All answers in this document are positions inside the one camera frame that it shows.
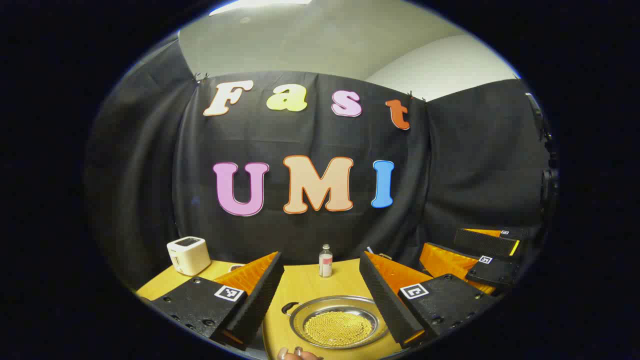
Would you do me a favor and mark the pile of yellow beans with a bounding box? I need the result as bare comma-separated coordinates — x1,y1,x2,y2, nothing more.
303,311,374,347

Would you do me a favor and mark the clear bottle with pink label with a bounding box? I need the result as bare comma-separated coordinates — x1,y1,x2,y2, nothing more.
319,244,334,278

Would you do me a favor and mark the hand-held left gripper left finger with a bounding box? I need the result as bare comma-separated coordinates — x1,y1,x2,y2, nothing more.
150,251,285,351

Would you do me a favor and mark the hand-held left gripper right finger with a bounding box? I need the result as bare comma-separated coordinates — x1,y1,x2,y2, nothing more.
359,251,486,349

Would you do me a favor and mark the white toaster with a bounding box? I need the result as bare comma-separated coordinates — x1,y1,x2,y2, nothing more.
166,236,212,277

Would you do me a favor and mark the stainless steel pot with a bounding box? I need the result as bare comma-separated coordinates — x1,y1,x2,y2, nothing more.
281,295,390,350

